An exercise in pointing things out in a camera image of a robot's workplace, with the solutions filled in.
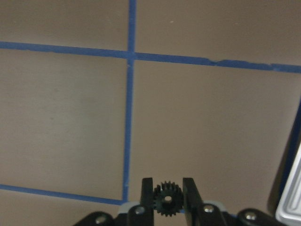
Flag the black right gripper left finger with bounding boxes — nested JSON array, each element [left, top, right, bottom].
[[140, 178, 154, 226]]

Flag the silver metal tray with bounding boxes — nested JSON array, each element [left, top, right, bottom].
[[275, 134, 301, 226]]

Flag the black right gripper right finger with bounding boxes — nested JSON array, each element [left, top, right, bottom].
[[182, 178, 203, 226]]

